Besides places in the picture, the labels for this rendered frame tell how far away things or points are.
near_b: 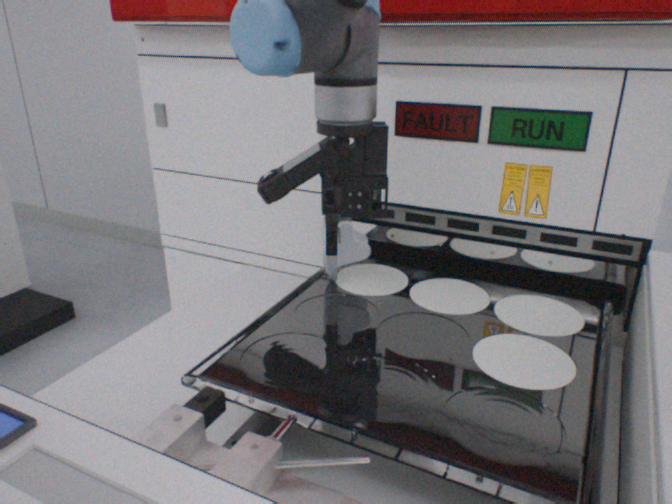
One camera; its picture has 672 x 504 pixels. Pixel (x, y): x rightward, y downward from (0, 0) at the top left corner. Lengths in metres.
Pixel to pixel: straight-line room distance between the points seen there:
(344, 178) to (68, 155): 3.19
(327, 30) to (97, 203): 3.22
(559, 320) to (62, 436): 0.52
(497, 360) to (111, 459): 0.38
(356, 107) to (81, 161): 3.13
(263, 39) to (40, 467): 0.38
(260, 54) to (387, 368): 0.33
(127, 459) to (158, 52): 0.74
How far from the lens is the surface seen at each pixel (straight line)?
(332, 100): 0.64
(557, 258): 0.77
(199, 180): 1.00
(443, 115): 0.76
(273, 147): 0.89
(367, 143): 0.67
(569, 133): 0.74
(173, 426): 0.50
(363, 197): 0.68
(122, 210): 3.54
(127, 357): 0.77
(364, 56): 0.64
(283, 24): 0.53
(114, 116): 3.38
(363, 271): 0.77
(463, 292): 0.73
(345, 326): 0.63
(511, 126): 0.75
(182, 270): 1.11
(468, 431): 0.50
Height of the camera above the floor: 1.22
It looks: 22 degrees down
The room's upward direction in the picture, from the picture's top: straight up
